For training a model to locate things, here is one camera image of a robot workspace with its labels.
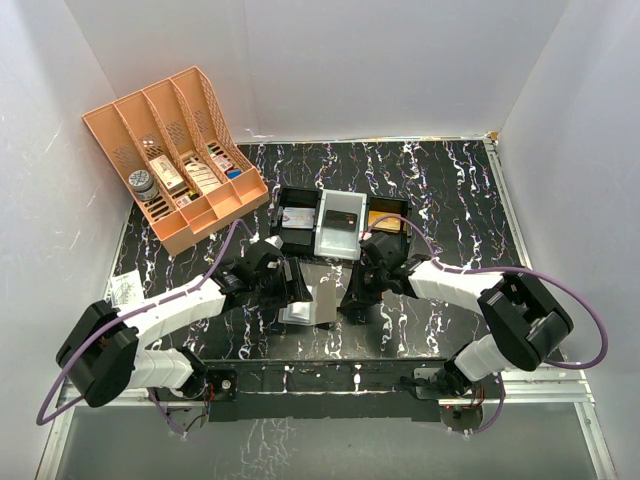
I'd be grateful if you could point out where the small colourful packet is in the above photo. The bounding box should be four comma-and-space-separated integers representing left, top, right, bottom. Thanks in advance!
207, 143, 235, 174

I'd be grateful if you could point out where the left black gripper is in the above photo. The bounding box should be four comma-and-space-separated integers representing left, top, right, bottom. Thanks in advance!
252, 258, 311, 311

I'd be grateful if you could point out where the silver credit card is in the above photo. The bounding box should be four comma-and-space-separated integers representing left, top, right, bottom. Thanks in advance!
281, 207, 315, 230

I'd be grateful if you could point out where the purple cable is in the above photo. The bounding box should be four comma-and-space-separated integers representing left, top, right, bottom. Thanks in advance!
37, 218, 259, 426
367, 214, 609, 434

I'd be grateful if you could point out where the black left card tray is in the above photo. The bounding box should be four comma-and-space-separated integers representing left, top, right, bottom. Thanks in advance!
269, 186, 321, 256

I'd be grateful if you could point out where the gold credit card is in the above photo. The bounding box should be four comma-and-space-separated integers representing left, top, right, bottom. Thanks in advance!
368, 210, 402, 233

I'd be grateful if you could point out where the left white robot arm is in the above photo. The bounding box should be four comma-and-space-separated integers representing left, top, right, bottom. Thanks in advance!
56, 237, 313, 408

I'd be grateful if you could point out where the black right card tray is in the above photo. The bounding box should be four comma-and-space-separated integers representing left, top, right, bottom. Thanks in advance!
366, 196, 412, 254

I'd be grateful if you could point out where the white patterned paper sheet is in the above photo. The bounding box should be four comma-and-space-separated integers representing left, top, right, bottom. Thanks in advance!
109, 270, 145, 306

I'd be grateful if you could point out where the white label card stack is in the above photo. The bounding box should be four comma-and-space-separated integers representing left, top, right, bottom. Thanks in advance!
183, 156, 222, 195

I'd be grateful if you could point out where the white red box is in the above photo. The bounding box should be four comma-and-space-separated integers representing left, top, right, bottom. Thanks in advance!
149, 155, 185, 193

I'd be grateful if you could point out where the white middle card tray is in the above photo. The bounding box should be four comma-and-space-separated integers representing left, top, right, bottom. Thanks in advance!
314, 189, 368, 261

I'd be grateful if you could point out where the round patterned tin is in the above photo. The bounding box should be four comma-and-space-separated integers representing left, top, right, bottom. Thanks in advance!
128, 169, 158, 202

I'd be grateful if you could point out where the grey leather card holder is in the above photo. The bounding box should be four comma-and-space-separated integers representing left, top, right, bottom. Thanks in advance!
278, 282, 338, 326

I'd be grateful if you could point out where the orange plastic file organizer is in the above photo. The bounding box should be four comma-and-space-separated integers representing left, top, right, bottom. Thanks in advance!
82, 66, 270, 256

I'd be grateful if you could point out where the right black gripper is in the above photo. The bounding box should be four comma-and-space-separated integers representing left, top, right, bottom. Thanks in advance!
342, 259, 389, 308

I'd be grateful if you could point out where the black card tray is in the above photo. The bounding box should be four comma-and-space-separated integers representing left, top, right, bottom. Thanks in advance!
366, 196, 412, 254
269, 186, 321, 256

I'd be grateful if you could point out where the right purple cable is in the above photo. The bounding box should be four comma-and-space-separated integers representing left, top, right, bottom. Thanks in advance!
367, 214, 609, 434

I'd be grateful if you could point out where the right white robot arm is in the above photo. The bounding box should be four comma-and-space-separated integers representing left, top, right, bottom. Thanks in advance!
339, 232, 574, 397

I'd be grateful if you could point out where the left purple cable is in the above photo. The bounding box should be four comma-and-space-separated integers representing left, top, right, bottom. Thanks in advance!
37, 218, 259, 426

